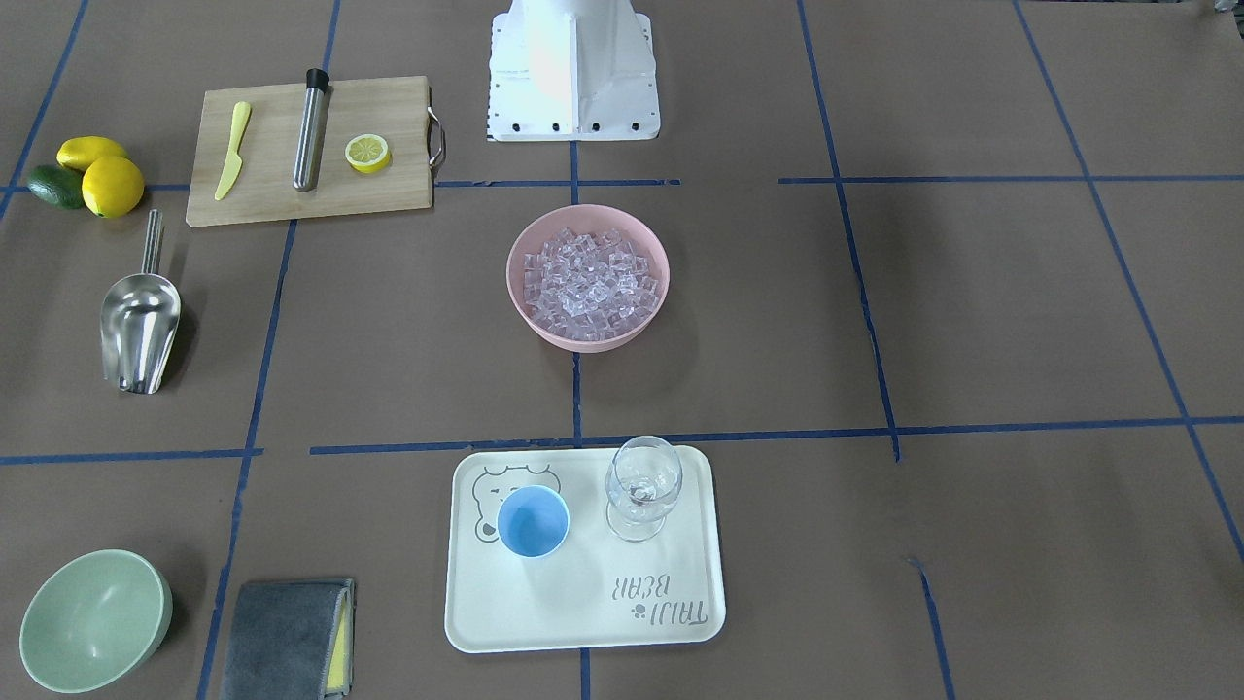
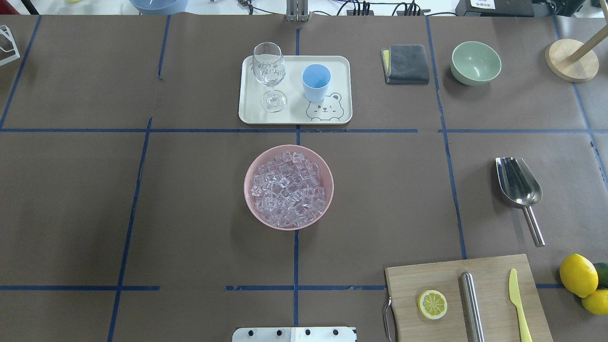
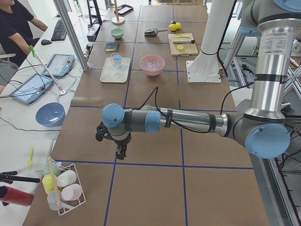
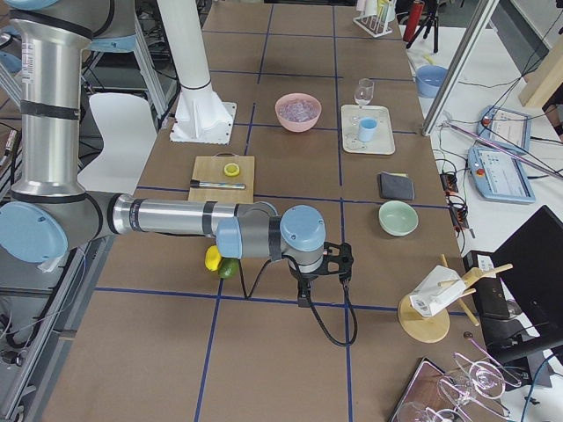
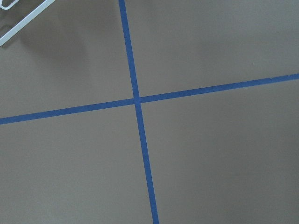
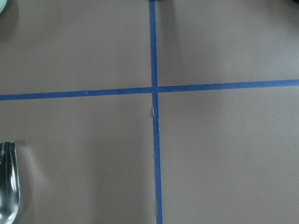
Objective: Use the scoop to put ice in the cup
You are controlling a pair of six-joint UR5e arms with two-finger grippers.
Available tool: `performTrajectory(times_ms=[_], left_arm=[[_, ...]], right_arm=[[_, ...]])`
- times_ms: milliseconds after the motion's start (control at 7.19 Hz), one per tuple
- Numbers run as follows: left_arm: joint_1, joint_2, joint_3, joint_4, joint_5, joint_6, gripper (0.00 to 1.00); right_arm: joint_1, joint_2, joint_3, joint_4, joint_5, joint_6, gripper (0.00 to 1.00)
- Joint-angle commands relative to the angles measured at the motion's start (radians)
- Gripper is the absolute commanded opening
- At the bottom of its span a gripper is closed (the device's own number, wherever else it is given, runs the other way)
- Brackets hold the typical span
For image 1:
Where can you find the green avocado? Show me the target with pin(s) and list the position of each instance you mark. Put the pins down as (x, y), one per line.
(57, 185)

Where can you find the grey yellow cloth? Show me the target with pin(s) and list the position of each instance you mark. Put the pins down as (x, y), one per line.
(292, 639)

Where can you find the half lemon slice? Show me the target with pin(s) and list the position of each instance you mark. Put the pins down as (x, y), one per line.
(368, 153)

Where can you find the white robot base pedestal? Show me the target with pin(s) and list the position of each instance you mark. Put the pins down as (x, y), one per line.
(572, 71)

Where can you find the steel muddler black tip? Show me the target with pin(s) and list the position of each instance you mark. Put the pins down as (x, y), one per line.
(312, 130)

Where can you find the wooden cutting board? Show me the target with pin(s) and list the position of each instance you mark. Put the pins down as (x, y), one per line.
(255, 163)

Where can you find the pile of clear ice cubes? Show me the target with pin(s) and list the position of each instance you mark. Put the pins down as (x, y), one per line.
(589, 286)

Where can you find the blue cup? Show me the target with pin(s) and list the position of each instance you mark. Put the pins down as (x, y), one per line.
(534, 521)

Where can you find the yellow plastic knife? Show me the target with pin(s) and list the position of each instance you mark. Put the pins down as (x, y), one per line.
(233, 161)

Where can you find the green bowl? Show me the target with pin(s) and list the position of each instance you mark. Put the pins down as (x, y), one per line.
(95, 620)

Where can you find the clear wine glass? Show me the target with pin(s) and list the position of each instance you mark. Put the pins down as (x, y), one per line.
(642, 484)

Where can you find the steel ice scoop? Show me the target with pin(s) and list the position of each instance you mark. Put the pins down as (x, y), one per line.
(139, 317)

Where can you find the pink bowl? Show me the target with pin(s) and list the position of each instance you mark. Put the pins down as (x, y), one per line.
(586, 217)

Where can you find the yellow lemon oval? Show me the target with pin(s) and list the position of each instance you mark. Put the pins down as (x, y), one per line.
(79, 153)

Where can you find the round yellow lemon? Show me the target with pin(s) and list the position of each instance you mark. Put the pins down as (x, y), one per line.
(112, 186)

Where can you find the cream bear tray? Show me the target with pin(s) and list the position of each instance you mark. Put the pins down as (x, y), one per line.
(595, 590)

